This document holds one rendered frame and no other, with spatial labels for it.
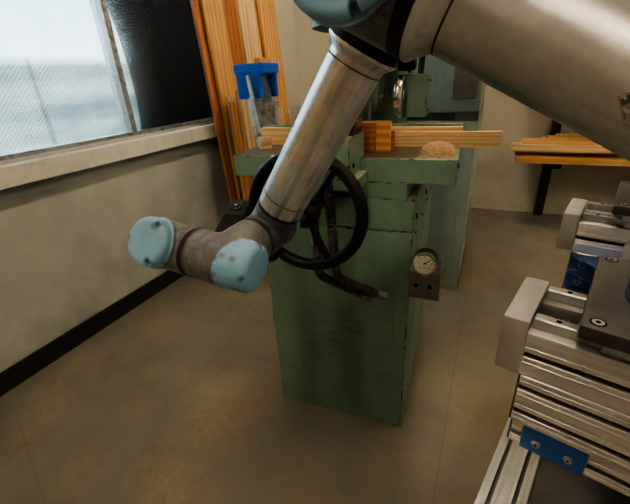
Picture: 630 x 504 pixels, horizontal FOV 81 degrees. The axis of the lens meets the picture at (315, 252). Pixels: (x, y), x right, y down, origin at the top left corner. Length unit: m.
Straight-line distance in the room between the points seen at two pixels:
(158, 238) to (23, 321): 1.45
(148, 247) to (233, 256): 0.13
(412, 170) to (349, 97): 0.46
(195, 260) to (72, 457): 1.15
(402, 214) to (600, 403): 0.57
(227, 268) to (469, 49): 0.36
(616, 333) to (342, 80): 0.42
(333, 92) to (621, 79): 0.30
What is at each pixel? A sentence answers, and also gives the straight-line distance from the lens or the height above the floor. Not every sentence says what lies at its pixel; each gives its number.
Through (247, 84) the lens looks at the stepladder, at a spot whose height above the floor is 1.07.
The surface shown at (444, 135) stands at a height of 0.93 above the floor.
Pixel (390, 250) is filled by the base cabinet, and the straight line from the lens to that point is 1.02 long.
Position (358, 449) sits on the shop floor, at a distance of 1.36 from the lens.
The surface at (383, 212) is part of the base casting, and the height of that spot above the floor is 0.76.
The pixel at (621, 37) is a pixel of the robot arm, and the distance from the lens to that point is 0.34.
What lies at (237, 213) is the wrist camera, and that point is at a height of 0.85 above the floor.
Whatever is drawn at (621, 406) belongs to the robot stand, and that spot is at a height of 0.69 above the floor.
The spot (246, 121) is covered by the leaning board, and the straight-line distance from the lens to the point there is 2.41.
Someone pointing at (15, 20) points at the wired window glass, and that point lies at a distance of 2.04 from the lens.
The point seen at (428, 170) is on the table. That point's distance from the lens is 0.94.
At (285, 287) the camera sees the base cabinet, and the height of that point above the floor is 0.49.
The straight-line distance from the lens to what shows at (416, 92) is 1.24.
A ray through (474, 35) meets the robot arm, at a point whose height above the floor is 1.11.
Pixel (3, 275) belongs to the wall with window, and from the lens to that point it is 1.89.
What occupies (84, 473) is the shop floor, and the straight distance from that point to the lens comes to 1.54.
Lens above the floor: 1.09
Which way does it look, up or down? 25 degrees down
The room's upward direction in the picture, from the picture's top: 3 degrees counter-clockwise
